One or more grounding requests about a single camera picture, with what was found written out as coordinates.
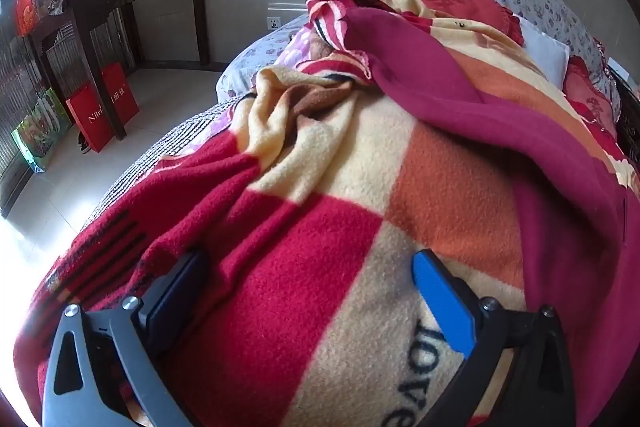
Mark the checkered fleece blanket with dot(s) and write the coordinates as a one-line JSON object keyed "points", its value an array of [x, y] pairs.
{"points": [[325, 187]]}

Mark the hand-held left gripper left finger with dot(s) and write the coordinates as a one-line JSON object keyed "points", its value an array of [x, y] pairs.
{"points": [[172, 302]]}

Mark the red gift box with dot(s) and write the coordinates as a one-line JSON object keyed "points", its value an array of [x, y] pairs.
{"points": [[27, 12]]}

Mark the wall socket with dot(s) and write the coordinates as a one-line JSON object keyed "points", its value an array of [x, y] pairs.
{"points": [[274, 23]]}

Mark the pink floral cloth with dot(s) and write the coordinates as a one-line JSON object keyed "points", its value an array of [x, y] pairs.
{"points": [[297, 47]]}

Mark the small red heart pillow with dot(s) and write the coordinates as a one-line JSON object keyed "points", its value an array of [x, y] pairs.
{"points": [[590, 107]]}

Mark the white pillow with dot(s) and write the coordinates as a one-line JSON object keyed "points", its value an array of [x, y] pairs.
{"points": [[545, 49]]}

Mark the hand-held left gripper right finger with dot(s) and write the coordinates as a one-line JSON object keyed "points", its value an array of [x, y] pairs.
{"points": [[442, 302]]}

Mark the dark wooden headboard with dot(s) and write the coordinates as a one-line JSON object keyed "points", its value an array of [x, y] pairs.
{"points": [[627, 102]]}

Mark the dark slipper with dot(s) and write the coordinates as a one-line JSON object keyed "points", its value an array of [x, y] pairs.
{"points": [[84, 143]]}

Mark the green printed bag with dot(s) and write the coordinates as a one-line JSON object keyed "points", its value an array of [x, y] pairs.
{"points": [[40, 132]]}

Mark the maroon fleece top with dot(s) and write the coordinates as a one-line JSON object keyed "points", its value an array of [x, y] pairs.
{"points": [[450, 82]]}

